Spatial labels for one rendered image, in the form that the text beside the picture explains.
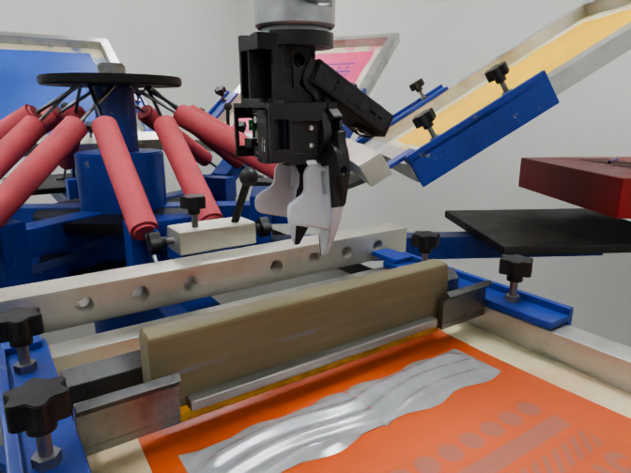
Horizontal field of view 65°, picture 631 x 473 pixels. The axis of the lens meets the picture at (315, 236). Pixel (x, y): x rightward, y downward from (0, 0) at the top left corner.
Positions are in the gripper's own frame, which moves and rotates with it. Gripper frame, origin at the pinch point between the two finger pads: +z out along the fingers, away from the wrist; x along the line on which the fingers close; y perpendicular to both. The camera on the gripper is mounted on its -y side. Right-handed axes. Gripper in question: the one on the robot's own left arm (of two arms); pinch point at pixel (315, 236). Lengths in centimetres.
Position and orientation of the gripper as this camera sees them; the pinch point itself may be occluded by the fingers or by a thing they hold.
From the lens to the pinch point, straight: 52.7
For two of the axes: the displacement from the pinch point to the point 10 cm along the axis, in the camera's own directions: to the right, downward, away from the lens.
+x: 5.8, 2.1, -7.9
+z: 0.1, 9.6, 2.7
